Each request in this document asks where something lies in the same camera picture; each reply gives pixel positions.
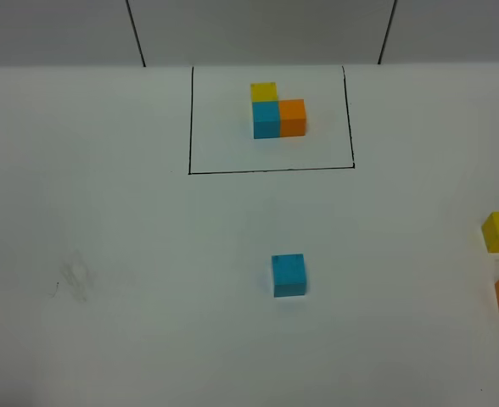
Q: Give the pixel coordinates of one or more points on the blue template block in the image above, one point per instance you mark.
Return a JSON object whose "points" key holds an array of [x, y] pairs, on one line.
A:
{"points": [[266, 119]]}

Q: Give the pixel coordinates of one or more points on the yellow template block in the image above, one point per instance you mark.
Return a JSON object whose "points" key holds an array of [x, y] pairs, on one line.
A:
{"points": [[263, 92]]}

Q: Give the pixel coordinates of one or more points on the orange template block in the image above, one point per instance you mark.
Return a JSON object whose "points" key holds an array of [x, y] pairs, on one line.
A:
{"points": [[292, 118]]}

